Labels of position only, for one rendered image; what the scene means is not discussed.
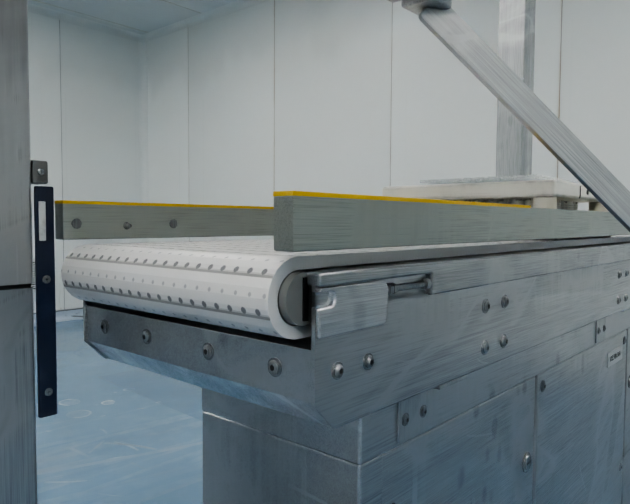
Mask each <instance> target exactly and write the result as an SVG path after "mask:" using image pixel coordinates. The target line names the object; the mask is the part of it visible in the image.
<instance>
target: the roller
mask: <svg viewBox="0 0 630 504"><path fill-rule="evenodd" d="M306 274H307V272H304V271H301V270H295V271H292V272H291V273H289V274H288V275H287V276H286V277H285V278H284V280H283V281H282V283H281V285H280V288H279V291H278V298H277V302H278V310H279V313H280V315H281V317H282V319H283V320H284V321H285V323H287V324H288V325H290V326H297V325H299V326H305V325H308V324H310V323H311V322H312V286H308V284H307V277H306Z"/></svg>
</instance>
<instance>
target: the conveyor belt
mask: <svg viewBox="0 0 630 504"><path fill-rule="evenodd" d="M629 241H630V235H613V236H611V237H587V238H567V239H558V240H557V241H543V240H517V241H498V242H479V243H459V244H440V245H421V246H402V247H382V248H363V249H344V250H325V251H305V252H281V251H275V250H274V239H257V240H220V241H183V242H145V243H108V244H85V245H81V246H78V247H76V248H75V249H73V250H72V251H71V252H70V253H69V254H68V255H67V256H66V258H65V260H64V262H63V264H62V269H61V278H62V282H63V285H64V287H65V289H66V290H67V291H68V293H70V294H71V295H72V296H73V297H75V298H78V299H80V300H85V301H91V302H96V303H101V304H106V305H112V306H117V307H122V308H127V309H133V310H138V311H143V312H149V313H154V314H159V315H164V316H170V317H175V318H180V319H185V320H191V321H196V322H201V323H206V324H212V325H217V326H222V327H228V328H233V329H238V330H243V331H249V332H254V333H259V334H264V335H270V336H275V337H280V338H285V339H293V340H295V339H301V338H306V337H310V336H311V329H312V322H311V323H310V324H308V325H305V326H299V325H297V326H290V325H288V324H287V323H285V321H284V320H283V319H282V317H281V315H280V313H279V310H278V302H277V298H278V291H279V288H280V285H281V283H282V281H283V280H284V278H285V277H286V276H287V275H288V274H289V273H291V272H292V271H295V270H302V269H314V268H325V267H337V266H349V265H361V264H372V263H384V262H396V261H407V260H419V259H431V258H442V257H454V256H466V255H477V254H489V253H501V252H512V251H524V250H536V249H547V248H559V247H571V246H582V245H594V244H606V243H617V242H629Z"/></svg>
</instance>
